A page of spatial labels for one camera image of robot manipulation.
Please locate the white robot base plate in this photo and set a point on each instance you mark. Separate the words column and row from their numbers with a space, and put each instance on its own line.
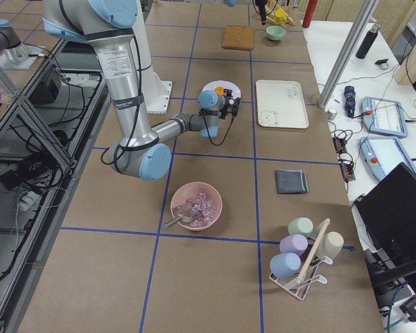
column 158, row 96

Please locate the green cup on rack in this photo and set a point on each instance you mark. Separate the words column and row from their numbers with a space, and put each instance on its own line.
column 302, row 225

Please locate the grey folded cloth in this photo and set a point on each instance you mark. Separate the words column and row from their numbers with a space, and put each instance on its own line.
column 291, row 182

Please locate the black power strip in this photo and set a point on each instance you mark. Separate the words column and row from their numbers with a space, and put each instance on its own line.
column 345, row 160

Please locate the orange fruit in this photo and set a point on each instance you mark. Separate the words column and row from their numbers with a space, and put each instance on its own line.
column 219, row 90

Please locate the purple cup on rack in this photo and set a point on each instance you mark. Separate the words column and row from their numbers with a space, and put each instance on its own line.
column 294, row 243

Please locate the red bottle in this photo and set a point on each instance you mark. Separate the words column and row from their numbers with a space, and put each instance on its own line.
column 309, row 13

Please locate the yellow cup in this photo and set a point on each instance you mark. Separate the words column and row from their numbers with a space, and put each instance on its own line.
column 280, row 16

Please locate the beige cup on rack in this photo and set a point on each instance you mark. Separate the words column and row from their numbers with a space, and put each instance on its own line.
column 330, row 246

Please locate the wooden mug rack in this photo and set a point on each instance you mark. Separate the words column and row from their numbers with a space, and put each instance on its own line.
column 272, row 6

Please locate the wooden cutting board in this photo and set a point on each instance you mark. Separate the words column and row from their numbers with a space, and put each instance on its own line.
column 239, row 38

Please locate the white round plate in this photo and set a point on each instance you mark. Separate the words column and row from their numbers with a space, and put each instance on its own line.
column 223, row 87

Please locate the small metal cup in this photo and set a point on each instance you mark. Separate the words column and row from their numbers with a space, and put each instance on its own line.
column 331, row 114

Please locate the near blue teach pendant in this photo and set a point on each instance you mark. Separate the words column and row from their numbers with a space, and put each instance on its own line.
column 383, row 154

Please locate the cream bear serving tray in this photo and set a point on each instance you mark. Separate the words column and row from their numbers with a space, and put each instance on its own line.
column 280, row 104

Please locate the black laptop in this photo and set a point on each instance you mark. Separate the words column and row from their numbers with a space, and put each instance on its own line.
column 389, row 213

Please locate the metal ice scoop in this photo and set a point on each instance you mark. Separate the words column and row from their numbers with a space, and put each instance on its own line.
column 183, row 215

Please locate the black water bottle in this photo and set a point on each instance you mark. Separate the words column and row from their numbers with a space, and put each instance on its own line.
column 368, row 41

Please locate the aluminium frame post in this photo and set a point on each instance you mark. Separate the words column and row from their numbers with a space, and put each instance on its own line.
column 352, row 38

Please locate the green ceramic bowl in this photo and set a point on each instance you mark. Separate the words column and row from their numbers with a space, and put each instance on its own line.
column 275, row 33

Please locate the white wire cup rack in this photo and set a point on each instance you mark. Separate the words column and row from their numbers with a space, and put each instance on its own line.
column 298, row 284

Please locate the far blue teach pendant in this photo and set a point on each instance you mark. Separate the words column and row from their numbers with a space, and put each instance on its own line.
column 383, row 117

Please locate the pink bowl with ice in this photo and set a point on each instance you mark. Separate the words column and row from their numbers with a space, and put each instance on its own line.
column 205, row 201

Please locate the blue cup on rack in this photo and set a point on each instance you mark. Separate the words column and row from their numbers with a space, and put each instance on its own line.
column 284, row 265

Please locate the blue teach pendant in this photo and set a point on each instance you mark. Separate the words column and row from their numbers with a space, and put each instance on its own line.
column 383, row 117
column 383, row 154

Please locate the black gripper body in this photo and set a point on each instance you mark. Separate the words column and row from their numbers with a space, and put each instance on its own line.
column 229, row 103
column 262, row 13

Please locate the folded navy umbrella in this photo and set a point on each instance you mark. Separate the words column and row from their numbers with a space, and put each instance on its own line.
column 350, row 101

